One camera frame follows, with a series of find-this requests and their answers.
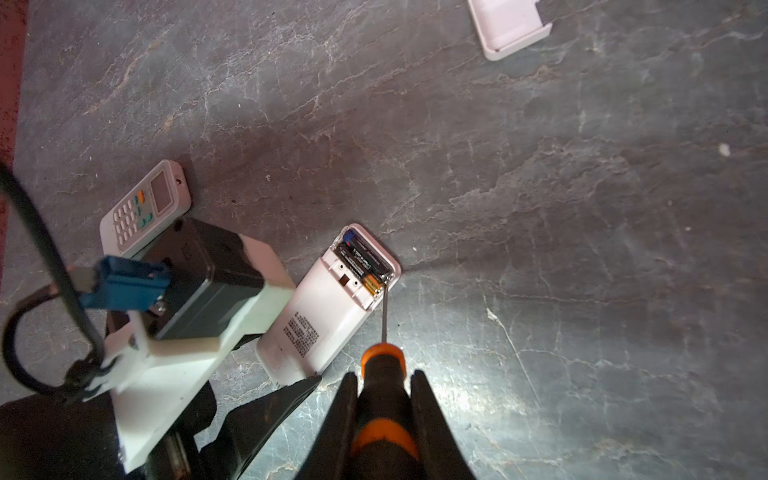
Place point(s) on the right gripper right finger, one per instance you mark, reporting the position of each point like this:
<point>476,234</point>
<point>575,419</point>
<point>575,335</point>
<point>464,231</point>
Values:
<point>439,453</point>

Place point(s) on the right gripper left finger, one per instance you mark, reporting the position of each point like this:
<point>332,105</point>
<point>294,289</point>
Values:
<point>328,457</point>

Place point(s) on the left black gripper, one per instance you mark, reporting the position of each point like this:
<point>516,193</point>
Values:
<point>244,432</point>

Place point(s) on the orange black screwdriver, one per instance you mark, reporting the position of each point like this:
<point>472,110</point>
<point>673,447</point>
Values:
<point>384,445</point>

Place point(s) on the white AC remote control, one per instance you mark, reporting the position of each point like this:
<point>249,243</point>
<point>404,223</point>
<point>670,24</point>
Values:
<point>328,307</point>

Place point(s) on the blue black AAA battery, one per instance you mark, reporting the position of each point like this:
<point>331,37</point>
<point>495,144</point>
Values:
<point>365,255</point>

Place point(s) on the grey remote control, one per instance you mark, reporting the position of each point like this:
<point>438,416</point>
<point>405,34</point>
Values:
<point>159,199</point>

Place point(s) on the white battery cover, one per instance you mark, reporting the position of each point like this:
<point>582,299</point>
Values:
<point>505,27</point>

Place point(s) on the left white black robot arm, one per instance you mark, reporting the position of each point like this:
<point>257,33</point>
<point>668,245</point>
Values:
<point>44,439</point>

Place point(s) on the black gold AAA battery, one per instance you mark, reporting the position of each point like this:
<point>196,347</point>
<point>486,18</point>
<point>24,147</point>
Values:
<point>361,267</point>

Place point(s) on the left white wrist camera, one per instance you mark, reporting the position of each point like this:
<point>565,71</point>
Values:
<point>198,291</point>

